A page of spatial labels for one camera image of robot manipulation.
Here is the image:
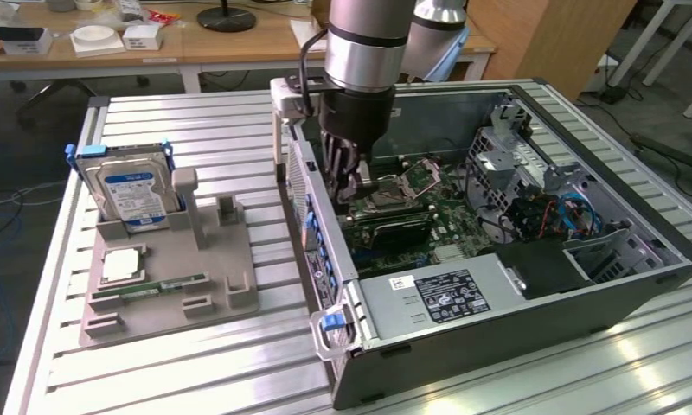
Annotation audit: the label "red wire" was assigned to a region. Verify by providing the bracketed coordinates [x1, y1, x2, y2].
[539, 198, 595, 237]

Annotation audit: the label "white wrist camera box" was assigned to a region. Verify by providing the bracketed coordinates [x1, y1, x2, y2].
[269, 77, 324, 126]

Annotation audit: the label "white round holder block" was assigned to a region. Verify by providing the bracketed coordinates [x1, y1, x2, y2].
[68, 24, 127, 58]

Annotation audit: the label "blue floor cable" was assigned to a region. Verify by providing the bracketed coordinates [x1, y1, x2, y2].
[0, 202, 28, 373]

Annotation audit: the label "white paper sheets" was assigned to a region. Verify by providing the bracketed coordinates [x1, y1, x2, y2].
[289, 19, 330, 54]

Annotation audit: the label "white box with black lid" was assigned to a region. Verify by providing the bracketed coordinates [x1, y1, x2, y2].
[0, 26, 55, 56]

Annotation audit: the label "metal CPU socket cover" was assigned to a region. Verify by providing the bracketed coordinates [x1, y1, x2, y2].
[400, 157, 448, 195]

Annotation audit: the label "small white box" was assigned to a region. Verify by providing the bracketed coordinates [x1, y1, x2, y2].
[120, 23, 167, 52]

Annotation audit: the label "wooden desk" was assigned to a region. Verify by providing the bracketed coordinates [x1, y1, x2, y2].
[0, 0, 498, 94]

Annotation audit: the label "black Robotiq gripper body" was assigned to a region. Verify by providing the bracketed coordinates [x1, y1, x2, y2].
[320, 87, 398, 151]

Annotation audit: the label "CPU socket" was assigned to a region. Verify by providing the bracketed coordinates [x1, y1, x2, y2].
[368, 176, 428, 215]

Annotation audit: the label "green motherboard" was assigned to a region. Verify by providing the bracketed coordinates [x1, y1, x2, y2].
[316, 146, 491, 278]

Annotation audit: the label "grey power supply unit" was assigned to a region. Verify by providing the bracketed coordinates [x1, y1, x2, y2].
[348, 252, 532, 342]

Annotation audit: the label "white table frame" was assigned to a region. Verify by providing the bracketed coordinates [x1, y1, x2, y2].
[604, 0, 692, 118]

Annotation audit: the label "grey disk bay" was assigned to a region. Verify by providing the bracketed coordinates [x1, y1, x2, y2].
[562, 227, 671, 286]

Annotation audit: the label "black round lamp base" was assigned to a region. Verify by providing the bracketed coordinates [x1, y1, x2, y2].
[196, 0, 260, 34]

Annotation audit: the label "wooden cabinet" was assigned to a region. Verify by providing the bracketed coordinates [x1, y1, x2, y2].
[466, 0, 639, 100]

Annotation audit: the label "graphics card with black fan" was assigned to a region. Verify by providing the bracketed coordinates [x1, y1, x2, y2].
[346, 215, 434, 260]

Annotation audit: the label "black power connector cluster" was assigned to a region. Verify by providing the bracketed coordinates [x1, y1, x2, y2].
[504, 198, 555, 241]

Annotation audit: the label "black camera cable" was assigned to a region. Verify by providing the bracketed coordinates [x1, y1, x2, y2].
[297, 28, 330, 118]

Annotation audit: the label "grey parts rack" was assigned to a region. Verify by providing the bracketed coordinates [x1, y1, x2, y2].
[79, 166, 261, 347]

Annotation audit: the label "blue wire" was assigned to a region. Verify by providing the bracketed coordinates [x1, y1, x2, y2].
[559, 192, 604, 239]

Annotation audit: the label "black chair base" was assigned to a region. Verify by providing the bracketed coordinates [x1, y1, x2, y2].
[11, 75, 151, 126]
[628, 131, 692, 174]

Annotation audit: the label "silver chipset heat sink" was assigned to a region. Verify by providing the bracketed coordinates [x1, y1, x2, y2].
[435, 246, 468, 265]

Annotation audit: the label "hard disk in blue caddy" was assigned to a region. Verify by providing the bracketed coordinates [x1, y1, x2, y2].
[63, 137, 177, 237]

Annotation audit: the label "black open PC case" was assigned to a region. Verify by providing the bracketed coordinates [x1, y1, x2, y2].
[271, 81, 692, 412]

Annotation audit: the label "metal drive cage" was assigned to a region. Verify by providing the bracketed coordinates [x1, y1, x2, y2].
[464, 124, 578, 204]

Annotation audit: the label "grey patterned box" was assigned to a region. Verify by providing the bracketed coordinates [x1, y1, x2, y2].
[115, 0, 149, 22]

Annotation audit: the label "silver CPU chip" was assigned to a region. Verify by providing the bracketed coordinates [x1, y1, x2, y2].
[100, 249, 145, 284]

